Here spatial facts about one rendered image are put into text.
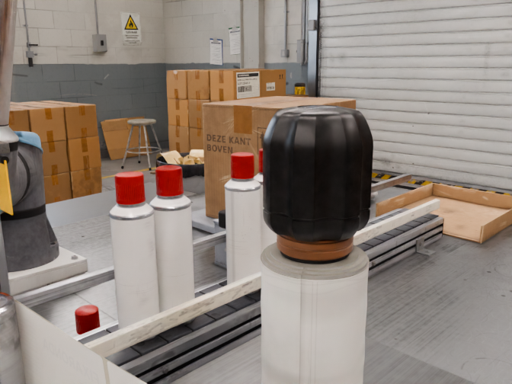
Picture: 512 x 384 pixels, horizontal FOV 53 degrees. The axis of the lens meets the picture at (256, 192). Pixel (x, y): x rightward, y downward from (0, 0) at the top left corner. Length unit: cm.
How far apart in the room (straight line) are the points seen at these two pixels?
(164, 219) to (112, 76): 640
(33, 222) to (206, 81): 359
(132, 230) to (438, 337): 45
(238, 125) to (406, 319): 55
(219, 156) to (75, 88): 563
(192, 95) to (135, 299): 400
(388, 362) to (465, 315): 27
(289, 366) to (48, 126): 376
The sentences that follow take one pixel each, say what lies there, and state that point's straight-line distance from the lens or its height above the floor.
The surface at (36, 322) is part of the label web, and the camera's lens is 35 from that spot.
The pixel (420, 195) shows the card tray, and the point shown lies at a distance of 149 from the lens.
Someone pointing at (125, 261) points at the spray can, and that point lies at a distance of 62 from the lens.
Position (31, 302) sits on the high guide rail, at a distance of 63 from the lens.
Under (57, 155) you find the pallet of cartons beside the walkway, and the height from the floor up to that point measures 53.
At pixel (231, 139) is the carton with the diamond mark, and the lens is 114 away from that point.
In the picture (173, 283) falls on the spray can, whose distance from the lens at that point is 66.
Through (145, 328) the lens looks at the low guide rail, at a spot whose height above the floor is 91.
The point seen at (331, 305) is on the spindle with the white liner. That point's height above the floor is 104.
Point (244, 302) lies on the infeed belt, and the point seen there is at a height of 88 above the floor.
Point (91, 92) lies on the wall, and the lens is 685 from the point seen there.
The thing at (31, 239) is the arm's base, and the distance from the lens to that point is 95.
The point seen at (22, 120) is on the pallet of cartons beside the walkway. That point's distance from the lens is 399.
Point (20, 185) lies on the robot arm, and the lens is 87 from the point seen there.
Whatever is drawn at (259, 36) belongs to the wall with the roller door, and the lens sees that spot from 611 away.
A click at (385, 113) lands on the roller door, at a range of 513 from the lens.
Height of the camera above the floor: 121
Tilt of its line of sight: 14 degrees down
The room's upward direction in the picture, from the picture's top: straight up
